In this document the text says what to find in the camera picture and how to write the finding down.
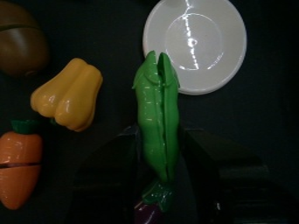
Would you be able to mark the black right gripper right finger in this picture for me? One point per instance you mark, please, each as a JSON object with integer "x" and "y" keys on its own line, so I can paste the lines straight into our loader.
{"x": 226, "y": 180}

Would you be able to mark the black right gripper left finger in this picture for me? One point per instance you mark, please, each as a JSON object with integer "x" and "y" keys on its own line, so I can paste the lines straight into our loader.
{"x": 104, "y": 175}

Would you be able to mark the green toy pea pod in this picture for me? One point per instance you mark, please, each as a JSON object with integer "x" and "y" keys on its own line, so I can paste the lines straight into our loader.
{"x": 157, "y": 116}

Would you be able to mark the purple toy eggplant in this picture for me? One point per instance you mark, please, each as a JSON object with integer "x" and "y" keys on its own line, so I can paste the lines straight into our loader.
{"x": 153, "y": 204}

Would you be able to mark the orange toy carrot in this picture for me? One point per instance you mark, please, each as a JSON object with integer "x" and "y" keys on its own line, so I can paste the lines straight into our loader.
{"x": 19, "y": 166}

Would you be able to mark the yellow toy bell pepper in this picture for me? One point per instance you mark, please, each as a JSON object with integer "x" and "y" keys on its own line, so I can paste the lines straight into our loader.
{"x": 69, "y": 96}

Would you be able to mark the white round plate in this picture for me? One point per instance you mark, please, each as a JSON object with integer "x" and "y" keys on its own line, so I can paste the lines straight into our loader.
{"x": 196, "y": 43}

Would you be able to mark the brown toy potato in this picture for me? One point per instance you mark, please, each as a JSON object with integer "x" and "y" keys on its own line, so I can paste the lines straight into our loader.
{"x": 19, "y": 40}

